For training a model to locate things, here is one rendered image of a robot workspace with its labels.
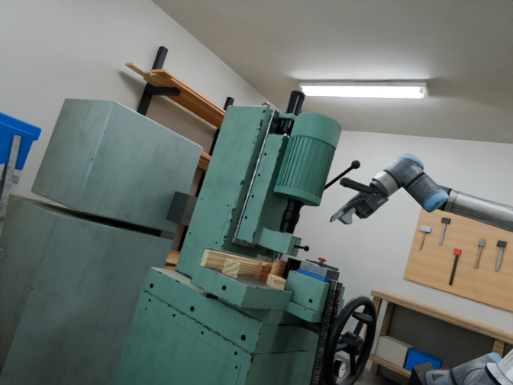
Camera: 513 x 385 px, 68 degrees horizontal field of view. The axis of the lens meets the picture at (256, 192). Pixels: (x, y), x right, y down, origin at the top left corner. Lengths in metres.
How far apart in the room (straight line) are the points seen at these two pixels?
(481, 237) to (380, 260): 1.05
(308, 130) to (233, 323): 0.69
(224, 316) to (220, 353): 0.10
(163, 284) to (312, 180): 0.65
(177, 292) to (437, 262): 3.49
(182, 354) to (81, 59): 2.55
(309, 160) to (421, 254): 3.32
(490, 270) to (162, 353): 3.59
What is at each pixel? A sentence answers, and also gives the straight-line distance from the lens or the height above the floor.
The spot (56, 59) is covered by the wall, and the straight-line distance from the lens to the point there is 3.30.
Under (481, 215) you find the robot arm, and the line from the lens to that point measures 1.56.
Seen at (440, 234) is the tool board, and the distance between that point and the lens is 4.54.
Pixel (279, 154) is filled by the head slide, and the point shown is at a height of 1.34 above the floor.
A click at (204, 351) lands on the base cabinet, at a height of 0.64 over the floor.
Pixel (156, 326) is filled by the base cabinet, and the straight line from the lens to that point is 1.46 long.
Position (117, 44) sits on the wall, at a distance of 3.55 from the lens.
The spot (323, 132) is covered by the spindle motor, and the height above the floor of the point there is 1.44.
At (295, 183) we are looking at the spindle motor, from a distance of 1.32.
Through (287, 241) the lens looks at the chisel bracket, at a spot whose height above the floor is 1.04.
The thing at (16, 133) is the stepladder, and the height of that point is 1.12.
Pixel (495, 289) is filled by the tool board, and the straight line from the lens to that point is 4.44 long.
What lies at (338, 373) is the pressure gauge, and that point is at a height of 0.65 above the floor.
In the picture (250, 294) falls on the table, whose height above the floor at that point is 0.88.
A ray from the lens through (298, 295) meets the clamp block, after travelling 1.21.
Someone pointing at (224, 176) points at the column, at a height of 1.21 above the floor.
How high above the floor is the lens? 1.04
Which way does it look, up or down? 6 degrees up
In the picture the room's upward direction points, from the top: 17 degrees clockwise
